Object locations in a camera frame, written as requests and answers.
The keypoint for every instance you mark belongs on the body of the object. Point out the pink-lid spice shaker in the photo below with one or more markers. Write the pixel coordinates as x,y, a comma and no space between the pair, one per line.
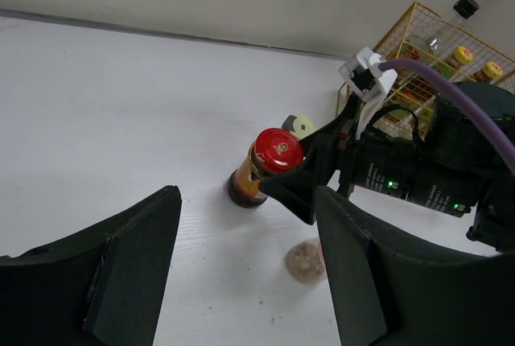
304,262

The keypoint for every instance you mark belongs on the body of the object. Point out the tall red-label sauce bottle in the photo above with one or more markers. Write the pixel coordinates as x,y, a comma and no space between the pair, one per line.
427,40

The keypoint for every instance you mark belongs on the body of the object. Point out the yellow-lid white shaker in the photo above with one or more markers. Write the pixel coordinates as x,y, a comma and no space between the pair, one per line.
298,125

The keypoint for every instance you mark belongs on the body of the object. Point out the ketchup bottle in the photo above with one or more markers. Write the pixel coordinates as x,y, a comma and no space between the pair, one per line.
448,67
488,73

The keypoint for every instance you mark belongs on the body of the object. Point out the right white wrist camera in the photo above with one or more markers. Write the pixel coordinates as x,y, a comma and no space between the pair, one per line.
362,75

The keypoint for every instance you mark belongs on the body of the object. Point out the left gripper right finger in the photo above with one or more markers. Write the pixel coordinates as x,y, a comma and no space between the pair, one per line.
390,287

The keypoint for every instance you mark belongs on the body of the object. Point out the red-lid sauce jar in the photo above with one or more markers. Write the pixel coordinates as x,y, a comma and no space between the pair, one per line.
273,152

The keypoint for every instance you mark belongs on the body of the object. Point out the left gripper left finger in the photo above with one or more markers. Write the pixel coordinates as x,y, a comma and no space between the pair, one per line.
103,285

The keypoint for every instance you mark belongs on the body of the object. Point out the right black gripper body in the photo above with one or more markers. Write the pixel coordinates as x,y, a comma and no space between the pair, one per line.
379,161

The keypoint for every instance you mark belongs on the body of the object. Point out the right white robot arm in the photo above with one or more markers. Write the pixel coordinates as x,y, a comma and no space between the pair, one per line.
452,169

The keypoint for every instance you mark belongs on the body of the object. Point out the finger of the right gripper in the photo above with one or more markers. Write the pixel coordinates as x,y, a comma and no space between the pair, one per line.
324,152

